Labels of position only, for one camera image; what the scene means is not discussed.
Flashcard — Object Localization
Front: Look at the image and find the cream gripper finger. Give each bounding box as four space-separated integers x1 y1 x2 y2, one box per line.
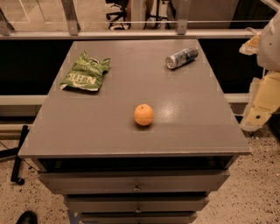
240 105 272 132

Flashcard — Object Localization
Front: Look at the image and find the silver blue drink can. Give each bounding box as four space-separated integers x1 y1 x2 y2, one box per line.
165 46 199 70

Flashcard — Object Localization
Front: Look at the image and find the metal window railing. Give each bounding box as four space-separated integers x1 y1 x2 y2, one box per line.
0 0 262 40

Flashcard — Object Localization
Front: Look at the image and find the black stand base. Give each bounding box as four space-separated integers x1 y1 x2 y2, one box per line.
0 125 29 186

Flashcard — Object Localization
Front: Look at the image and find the green jalapeno chip bag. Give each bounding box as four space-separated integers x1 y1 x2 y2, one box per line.
59 52 110 91

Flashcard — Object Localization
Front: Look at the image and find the grey drawer cabinet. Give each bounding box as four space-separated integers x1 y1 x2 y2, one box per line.
20 40 249 224

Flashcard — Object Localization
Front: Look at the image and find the black shoe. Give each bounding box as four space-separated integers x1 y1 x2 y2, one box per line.
16 211 38 224

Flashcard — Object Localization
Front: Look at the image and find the black office chair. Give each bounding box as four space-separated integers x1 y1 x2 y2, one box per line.
105 0 130 31

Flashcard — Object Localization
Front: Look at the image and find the orange fruit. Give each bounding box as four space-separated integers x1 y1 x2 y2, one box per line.
134 104 154 126

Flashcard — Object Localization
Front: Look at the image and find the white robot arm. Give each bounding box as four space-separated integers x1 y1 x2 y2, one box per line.
239 0 280 132

